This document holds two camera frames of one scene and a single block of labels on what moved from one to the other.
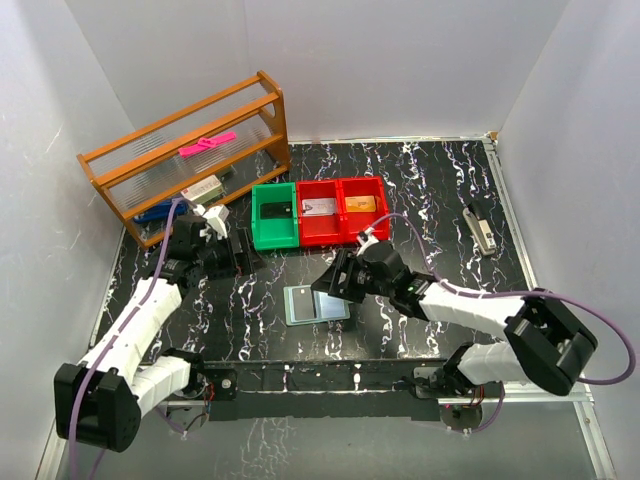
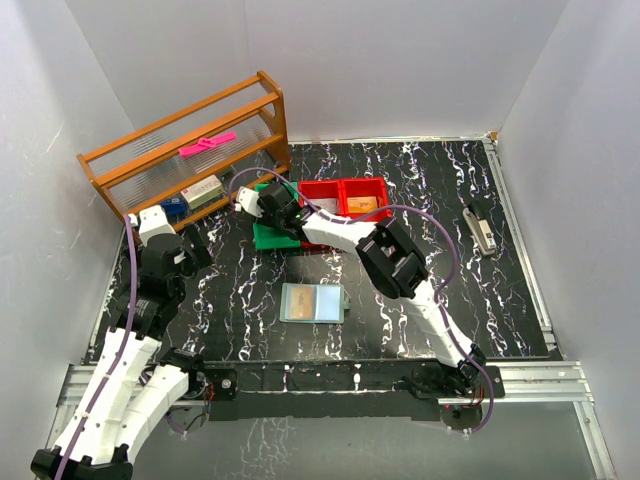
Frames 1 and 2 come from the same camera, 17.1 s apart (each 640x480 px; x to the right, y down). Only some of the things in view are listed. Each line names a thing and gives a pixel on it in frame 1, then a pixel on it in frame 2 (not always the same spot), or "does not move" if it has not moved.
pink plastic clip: (205, 143) does not move
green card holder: (304, 306) does not move
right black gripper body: (366, 284) to (269, 220)
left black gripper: (244, 259) to (191, 265)
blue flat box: (161, 211) does not move
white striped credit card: (316, 207) does not move
